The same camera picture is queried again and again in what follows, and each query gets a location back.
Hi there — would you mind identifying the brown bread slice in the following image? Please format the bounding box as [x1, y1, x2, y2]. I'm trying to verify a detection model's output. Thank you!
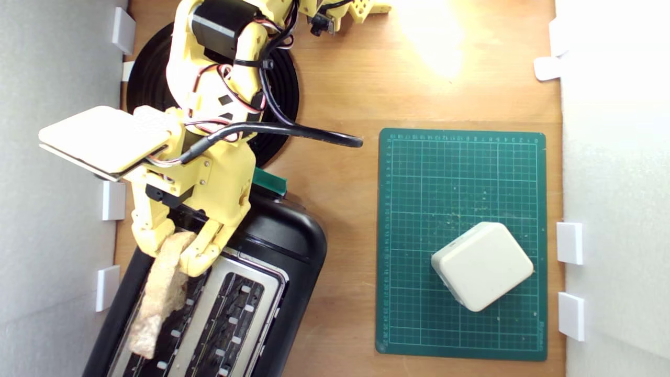
[127, 232, 198, 360]

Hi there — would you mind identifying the green toaster lever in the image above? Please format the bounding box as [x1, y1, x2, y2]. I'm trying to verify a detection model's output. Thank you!
[253, 168, 288, 198]

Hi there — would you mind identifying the black two-slot toaster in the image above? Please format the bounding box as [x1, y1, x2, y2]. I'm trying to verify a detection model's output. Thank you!
[83, 183, 328, 377]

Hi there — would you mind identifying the black round plate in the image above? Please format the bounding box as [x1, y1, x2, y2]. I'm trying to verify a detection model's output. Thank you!
[127, 24, 300, 168]

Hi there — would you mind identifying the green cutting mat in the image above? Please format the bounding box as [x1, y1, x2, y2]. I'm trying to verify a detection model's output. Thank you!
[375, 128, 549, 362]

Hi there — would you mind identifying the white block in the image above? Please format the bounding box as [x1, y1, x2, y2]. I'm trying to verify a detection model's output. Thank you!
[431, 221, 534, 313]

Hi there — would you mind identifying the black cable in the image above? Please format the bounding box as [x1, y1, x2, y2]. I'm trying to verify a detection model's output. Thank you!
[178, 21, 364, 165]

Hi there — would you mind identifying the yellow wrist camera box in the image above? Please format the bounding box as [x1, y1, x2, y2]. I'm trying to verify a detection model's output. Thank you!
[38, 105, 181, 182]

